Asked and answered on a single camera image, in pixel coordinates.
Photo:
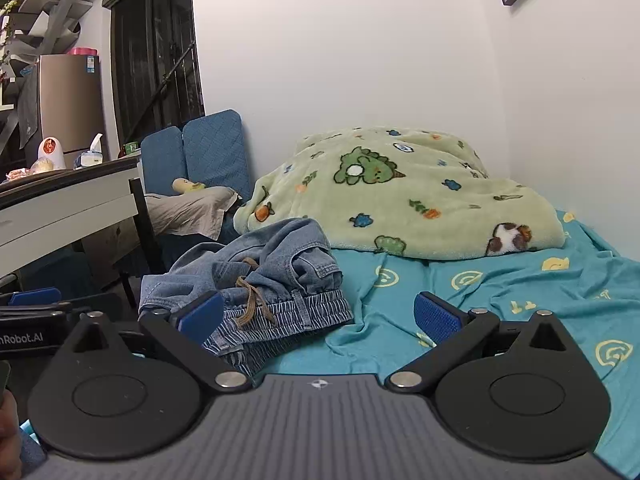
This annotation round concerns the white wall shelves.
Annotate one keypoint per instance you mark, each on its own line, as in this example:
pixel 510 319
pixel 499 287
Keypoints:
pixel 45 5

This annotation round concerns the cardboard box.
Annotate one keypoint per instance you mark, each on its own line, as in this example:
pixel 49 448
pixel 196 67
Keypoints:
pixel 102 252

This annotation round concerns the dark window curtain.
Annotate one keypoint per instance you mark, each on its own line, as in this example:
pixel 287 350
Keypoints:
pixel 150 55

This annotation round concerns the green box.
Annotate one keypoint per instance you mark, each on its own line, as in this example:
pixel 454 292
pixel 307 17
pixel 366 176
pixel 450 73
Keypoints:
pixel 131 148

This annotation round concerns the beige pillow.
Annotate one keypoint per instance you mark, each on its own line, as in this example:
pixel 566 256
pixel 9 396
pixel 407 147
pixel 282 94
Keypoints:
pixel 185 212

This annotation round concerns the person's left hand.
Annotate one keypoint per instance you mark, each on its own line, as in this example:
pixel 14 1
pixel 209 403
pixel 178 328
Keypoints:
pixel 7 427

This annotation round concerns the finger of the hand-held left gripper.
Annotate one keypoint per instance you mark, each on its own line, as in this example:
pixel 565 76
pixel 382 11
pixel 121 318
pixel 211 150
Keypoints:
pixel 35 296

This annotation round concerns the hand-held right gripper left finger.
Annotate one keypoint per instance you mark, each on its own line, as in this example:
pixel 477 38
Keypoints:
pixel 200 316

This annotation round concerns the blue cloth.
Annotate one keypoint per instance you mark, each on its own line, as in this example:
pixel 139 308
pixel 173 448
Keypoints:
pixel 32 452

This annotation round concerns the tissue pack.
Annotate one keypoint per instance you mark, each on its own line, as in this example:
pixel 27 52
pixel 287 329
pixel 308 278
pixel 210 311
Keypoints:
pixel 90 155

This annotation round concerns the green cartoon printed blanket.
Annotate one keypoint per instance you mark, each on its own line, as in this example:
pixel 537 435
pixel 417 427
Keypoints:
pixel 400 195

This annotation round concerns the small blue quilted cushion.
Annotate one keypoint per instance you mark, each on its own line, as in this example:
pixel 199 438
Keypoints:
pixel 161 162

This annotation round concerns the white rounded appliance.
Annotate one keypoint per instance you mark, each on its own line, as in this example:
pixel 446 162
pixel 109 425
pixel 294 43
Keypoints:
pixel 51 154

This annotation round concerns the bag of food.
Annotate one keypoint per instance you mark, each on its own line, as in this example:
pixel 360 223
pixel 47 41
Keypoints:
pixel 42 166

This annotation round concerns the large blue quilted cushion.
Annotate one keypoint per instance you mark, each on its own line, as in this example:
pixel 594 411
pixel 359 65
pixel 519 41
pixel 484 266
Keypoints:
pixel 215 152

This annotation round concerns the grey hanging cloth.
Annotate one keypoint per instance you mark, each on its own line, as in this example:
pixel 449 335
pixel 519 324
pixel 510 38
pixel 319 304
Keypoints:
pixel 28 107

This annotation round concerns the yellow plush toy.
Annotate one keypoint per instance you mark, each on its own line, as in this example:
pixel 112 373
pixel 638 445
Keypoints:
pixel 186 186

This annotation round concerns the brown refrigerator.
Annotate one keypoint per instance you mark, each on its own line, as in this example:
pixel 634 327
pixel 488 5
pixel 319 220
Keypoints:
pixel 67 105

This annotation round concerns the blue denim jeans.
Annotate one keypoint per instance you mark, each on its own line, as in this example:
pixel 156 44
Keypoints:
pixel 280 260

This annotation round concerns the white desk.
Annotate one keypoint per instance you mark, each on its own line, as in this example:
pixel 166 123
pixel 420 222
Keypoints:
pixel 60 205

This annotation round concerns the teal printed bed sheet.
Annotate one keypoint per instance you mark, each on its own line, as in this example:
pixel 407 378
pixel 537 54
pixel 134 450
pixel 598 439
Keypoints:
pixel 525 280

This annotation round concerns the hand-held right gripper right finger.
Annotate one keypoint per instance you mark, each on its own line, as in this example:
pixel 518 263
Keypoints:
pixel 436 319

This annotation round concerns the pink lidded container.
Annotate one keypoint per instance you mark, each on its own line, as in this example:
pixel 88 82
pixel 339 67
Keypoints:
pixel 83 51

